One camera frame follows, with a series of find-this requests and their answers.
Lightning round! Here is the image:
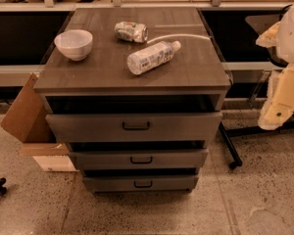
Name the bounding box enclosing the grey drawer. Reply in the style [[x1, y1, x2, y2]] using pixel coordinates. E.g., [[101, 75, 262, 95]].
[[46, 113, 221, 142], [69, 149, 209, 170], [83, 175, 198, 193]]

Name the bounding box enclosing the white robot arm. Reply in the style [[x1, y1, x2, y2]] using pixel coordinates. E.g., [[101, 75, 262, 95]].
[[256, 4, 294, 130]]

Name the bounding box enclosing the grey drawer cabinet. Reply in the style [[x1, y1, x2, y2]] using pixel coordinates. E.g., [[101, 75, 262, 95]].
[[32, 6, 232, 194]]

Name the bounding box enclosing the open cardboard box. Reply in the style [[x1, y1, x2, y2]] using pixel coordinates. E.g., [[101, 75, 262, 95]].
[[0, 73, 75, 172]]

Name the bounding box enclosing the clear plastic water bottle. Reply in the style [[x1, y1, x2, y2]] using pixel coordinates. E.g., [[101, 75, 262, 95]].
[[127, 41, 181, 75]]

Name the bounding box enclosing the crushed aluminium can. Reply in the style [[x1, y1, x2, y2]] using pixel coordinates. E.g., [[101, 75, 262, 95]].
[[115, 22, 148, 43]]

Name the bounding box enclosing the white bowl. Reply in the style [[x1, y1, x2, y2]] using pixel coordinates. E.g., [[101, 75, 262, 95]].
[[54, 29, 93, 61]]

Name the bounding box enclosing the black folding stand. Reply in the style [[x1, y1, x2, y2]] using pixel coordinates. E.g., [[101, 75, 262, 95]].
[[218, 4, 294, 170]]

